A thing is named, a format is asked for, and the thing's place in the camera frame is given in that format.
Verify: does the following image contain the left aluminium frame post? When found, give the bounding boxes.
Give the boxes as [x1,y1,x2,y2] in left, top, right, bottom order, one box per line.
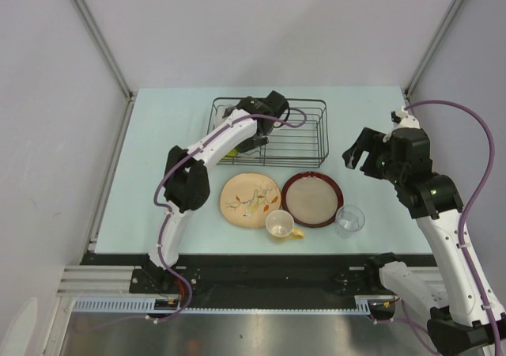
[70,0,133,101]

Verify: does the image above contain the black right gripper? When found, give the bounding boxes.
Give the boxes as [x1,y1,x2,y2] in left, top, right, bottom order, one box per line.
[342,127,405,185]

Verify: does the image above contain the aluminium front rail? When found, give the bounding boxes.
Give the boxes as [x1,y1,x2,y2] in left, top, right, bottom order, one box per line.
[57,266,445,297]

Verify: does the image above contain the aluminium frame post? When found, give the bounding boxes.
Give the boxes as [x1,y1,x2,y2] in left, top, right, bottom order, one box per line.
[70,0,133,101]
[403,0,467,100]

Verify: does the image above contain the clear plastic cup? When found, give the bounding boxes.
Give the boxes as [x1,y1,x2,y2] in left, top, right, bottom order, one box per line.
[335,205,365,238]

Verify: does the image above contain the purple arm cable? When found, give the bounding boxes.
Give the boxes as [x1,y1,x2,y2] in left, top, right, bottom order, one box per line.
[371,100,505,356]
[148,108,308,325]

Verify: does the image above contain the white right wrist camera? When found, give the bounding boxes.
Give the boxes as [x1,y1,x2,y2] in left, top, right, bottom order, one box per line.
[391,108,421,130]

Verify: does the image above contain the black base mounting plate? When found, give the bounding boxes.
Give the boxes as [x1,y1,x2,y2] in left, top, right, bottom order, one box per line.
[81,253,444,300]

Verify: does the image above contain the right aluminium frame post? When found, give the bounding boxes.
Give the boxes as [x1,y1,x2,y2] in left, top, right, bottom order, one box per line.
[403,0,467,100]

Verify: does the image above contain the white slotted cable duct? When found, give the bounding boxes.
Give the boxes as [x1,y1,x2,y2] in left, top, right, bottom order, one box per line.
[74,295,396,315]

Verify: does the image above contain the yellow green bowl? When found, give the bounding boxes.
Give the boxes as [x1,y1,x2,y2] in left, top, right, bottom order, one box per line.
[220,149,239,164]

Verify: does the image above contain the white bowl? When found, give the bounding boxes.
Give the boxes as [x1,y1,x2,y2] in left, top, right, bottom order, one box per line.
[213,104,235,128]

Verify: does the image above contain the red rimmed round plate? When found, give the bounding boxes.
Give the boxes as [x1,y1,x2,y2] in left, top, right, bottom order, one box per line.
[281,171,345,228]

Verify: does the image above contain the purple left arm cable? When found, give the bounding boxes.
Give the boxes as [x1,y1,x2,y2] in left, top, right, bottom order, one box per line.
[148,108,308,325]

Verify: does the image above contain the beige bird pattern plate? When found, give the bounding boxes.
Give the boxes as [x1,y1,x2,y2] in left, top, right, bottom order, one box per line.
[219,172,281,229]

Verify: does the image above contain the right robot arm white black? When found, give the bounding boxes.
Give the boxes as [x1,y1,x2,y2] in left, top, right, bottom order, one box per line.
[342,128,505,355]

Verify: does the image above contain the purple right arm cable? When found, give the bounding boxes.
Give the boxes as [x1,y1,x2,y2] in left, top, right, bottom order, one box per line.
[371,100,505,356]

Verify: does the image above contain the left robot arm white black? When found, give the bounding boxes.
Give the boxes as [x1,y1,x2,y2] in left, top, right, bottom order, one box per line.
[146,91,290,293]

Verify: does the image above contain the dark wire dish rack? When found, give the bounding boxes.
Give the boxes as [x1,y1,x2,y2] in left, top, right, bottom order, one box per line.
[221,98,329,168]

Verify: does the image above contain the beige mug yellow handle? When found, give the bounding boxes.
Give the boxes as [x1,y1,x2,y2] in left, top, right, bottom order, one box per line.
[265,210,305,241]

